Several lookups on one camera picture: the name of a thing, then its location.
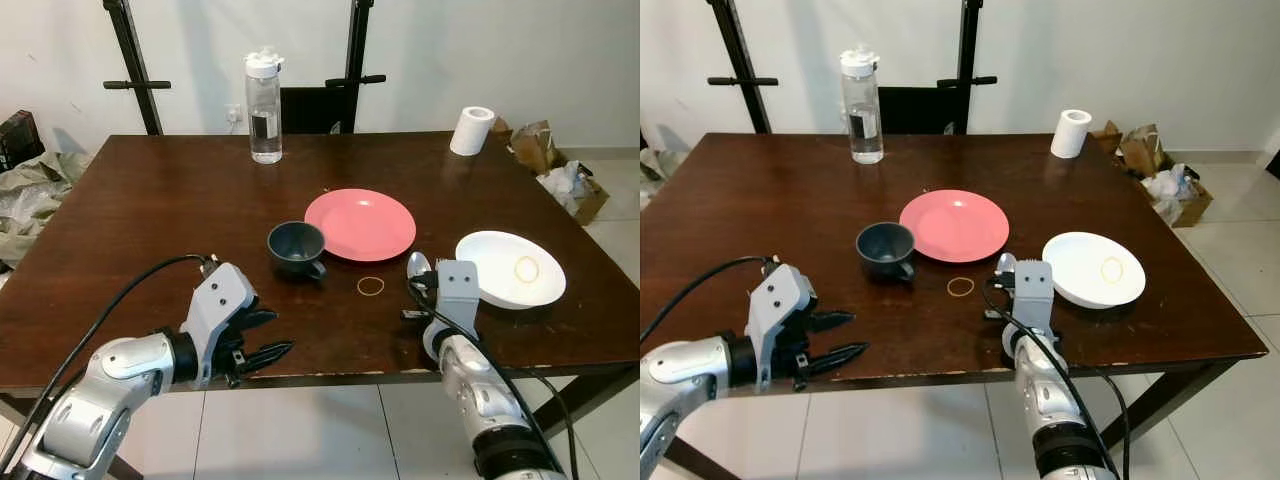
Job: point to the metal spoon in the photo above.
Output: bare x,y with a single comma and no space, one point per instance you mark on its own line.
418,265
1006,264

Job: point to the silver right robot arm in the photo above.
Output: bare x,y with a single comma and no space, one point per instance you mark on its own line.
1052,415
490,420

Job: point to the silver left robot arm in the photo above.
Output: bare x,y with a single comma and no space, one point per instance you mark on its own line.
100,390
690,375

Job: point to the tan rubber band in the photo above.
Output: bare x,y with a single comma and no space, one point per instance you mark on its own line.
948,287
358,286

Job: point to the white shallow bowl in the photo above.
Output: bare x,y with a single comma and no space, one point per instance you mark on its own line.
1075,275
495,275

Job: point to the dark blue cup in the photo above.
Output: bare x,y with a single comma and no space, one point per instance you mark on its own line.
886,250
297,248

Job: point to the pink round plate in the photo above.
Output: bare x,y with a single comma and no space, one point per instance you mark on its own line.
360,224
954,225

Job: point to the yellow rubber band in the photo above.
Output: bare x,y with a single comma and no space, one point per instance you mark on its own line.
1101,268
514,268

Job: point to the dark brown wooden table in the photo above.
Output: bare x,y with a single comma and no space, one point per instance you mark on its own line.
760,200
150,200

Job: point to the white paper roll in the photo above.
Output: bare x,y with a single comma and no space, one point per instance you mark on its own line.
1071,134
472,132

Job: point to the cardboard box with plastic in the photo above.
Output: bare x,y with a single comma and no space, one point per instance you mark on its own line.
1180,195
575,192

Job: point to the open brown cardboard box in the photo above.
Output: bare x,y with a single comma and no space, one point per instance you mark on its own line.
1140,152
535,148

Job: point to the black flat panel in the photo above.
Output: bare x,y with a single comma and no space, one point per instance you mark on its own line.
915,112
315,112

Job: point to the clear water bottle white lid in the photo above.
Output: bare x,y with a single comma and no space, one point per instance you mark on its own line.
264,110
861,110

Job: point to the crumpled grey packing wrap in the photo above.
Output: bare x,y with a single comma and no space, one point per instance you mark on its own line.
30,200
653,172

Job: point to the dark box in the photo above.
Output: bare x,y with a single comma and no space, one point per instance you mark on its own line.
15,140

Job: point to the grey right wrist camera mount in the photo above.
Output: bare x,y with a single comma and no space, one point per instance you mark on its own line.
1033,292
458,292

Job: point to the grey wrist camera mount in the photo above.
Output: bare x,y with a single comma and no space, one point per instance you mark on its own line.
458,292
778,305
1033,292
213,305

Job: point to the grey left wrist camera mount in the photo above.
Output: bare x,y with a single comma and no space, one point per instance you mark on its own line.
778,305
213,305

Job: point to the white wall socket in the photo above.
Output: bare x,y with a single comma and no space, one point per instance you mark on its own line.
233,113

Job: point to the black metal stand frame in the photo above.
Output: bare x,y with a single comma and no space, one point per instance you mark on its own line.
731,45
127,45

